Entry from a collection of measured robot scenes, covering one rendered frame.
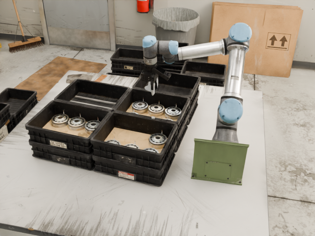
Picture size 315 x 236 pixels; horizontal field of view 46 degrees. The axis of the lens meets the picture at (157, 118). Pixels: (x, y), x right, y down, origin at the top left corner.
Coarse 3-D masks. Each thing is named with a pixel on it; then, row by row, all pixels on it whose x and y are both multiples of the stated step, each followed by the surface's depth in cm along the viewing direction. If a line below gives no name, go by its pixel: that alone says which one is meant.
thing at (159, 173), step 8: (96, 160) 198; (104, 160) 196; (168, 160) 199; (96, 168) 203; (104, 168) 201; (112, 168) 198; (120, 168) 197; (128, 168) 195; (136, 168) 192; (144, 168) 190; (168, 168) 206; (136, 176) 196; (144, 176) 194; (152, 176) 193; (160, 176) 192; (152, 184) 195; (160, 184) 195
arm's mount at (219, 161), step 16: (208, 144) 187; (224, 144) 184; (240, 144) 183; (208, 160) 192; (224, 160) 191; (240, 160) 189; (192, 176) 201; (208, 176) 198; (224, 176) 196; (240, 176) 194
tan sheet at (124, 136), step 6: (114, 132) 214; (120, 132) 215; (126, 132) 215; (132, 132) 215; (138, 132) 215; (108, 138) 209; (120, 138) 210; (126, 138) 210; (132, 138) 210; (138, 138) 210; (144, 138) 210; (138, 144) 205; (144, 144) 205
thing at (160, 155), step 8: (112, 112) 214; (120, 112) 214; (152, 120) 208; (160, 120) 207; (176, 128) 204; (96, 144) 192; (104, 144) 190; (112, 144) 189; (168, 144) 191; (136, 152) 186; (144, 152) 184; (152, 152) 184; (160, 152) 184
